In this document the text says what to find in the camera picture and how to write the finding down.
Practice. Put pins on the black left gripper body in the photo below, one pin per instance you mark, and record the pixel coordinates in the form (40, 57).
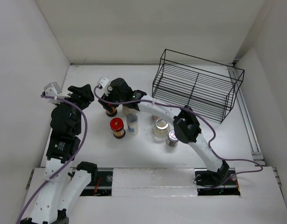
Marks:
(83, 101)

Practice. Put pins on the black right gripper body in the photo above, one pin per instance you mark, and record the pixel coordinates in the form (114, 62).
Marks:
(112, 95)

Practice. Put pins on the red lid sauce jar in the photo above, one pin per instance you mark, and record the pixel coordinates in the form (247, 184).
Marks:
(111, 111)
(117, 126)

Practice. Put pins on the silver lid white bottle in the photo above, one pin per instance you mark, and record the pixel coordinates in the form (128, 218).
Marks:
(132, 123)

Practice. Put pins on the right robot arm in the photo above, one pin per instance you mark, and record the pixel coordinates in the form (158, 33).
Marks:
(185, 123)

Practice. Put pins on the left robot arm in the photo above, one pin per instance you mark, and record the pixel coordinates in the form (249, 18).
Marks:
(53, 201)

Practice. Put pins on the flat black lid grinder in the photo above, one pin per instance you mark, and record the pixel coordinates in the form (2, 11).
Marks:
(126, 110)

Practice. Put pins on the labelled lid pink jar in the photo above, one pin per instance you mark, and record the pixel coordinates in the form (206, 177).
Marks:
(154, 117)

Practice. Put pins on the open clear glass jar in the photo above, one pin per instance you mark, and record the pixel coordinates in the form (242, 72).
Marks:
(160, 128)

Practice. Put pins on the labelled lid brown jar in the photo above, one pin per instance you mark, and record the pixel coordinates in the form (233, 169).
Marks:
(171, 139)

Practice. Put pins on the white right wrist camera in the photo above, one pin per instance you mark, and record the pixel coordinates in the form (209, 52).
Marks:
(104, 84)

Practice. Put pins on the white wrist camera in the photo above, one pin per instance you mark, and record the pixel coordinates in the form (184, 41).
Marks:
(52, 89)
(104, 84)

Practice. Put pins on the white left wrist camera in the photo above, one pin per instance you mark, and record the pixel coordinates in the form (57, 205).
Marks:
(52, 89)

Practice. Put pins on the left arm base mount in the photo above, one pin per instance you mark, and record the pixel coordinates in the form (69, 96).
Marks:
(102, 186)

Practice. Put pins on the black wire rack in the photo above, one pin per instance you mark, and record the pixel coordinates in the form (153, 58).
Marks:
(209, 88)

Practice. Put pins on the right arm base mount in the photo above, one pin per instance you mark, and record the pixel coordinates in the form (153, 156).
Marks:
(212, 185)

